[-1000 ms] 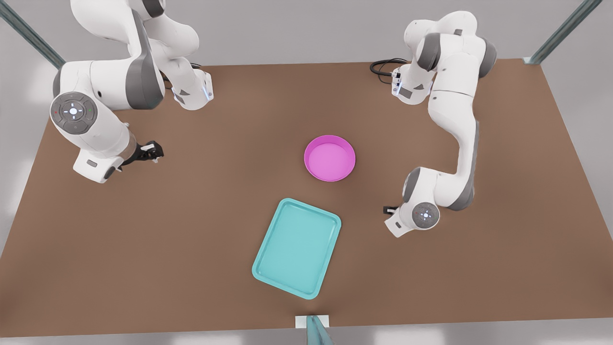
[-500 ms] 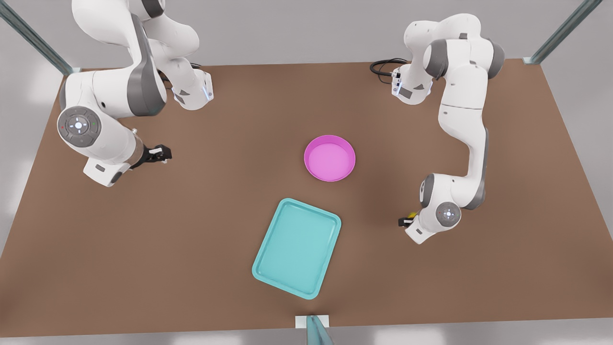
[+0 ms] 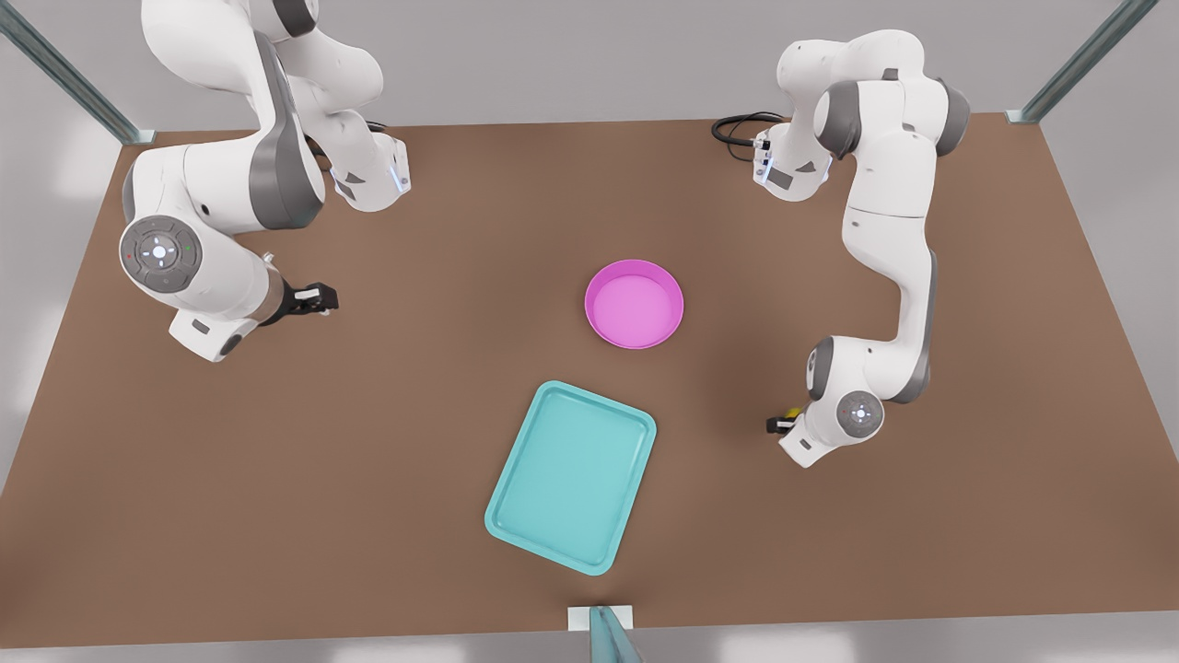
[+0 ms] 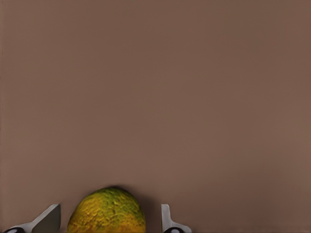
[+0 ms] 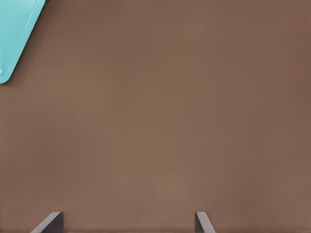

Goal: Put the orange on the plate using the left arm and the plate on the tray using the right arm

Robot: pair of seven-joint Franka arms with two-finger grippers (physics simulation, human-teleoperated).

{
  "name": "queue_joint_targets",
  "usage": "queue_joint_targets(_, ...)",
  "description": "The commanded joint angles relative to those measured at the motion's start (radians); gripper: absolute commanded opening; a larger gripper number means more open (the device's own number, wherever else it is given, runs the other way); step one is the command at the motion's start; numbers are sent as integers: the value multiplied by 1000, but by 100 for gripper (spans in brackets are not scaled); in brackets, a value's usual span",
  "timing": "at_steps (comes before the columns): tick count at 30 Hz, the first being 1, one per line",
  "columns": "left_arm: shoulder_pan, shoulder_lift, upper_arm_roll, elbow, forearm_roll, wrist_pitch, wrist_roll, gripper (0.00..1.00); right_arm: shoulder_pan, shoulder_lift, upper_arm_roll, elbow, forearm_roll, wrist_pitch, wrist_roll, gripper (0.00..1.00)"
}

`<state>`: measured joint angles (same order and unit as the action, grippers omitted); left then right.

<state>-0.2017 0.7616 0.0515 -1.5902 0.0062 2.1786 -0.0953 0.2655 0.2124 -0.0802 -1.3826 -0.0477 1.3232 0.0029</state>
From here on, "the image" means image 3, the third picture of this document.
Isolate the pink round plate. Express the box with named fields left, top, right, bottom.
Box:
left=585, top=259, right=685, bottom=351

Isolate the teal rectangular tray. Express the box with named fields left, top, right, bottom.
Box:
left=484, top=379, right=659, bottom=578

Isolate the silver frame post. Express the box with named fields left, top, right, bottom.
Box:
left=0, top=0, right=157, bottom=146
left=567, top=604, right=647, bottom=663
left=1005, top=0, right=1161, bottom=126

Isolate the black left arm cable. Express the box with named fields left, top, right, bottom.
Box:
left=710, top=111, right=787, bottom=166

